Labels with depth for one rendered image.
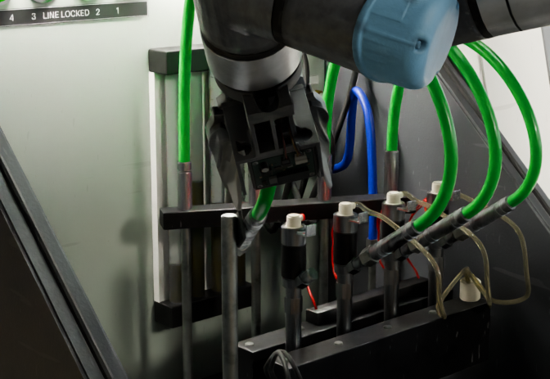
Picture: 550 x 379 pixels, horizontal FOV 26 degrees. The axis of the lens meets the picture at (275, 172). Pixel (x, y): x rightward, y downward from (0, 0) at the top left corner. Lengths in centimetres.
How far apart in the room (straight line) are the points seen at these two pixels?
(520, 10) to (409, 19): 13
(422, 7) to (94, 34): 73
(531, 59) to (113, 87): 56
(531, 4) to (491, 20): 3
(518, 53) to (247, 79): 77
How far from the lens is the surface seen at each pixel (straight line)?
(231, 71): 90
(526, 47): 164
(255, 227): 115
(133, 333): 157
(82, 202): 148
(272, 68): 90
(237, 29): 85
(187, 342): 152
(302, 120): 98
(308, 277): 131
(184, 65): 142
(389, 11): 79
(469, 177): 154
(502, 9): 90
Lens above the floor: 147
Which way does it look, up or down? 13 degrees down
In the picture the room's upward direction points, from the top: straight up
